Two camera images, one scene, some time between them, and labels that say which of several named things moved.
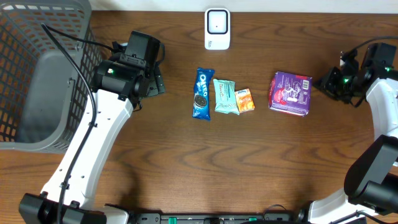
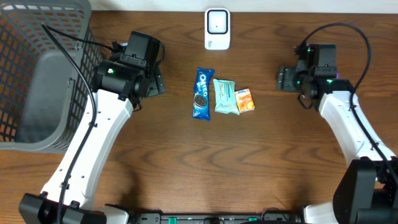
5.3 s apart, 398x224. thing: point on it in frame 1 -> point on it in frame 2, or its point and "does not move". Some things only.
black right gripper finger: [337, 84] -> [286, 81]
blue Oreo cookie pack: [203, 84] does not move
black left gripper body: [156, 82] does not move
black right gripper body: [331, 82] -> [285, 78]
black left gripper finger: [156, 85] does not move
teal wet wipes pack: [225, 96] does not move
